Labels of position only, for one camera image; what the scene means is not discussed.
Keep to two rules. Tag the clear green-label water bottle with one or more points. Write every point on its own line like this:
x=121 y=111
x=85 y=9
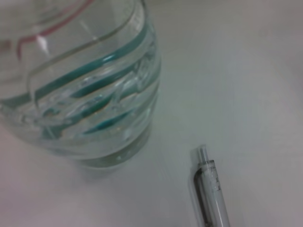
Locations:
x=82 y=82

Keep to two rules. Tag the grey clear pen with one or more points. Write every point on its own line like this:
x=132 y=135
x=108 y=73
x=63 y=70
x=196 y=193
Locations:
x=210 y=194

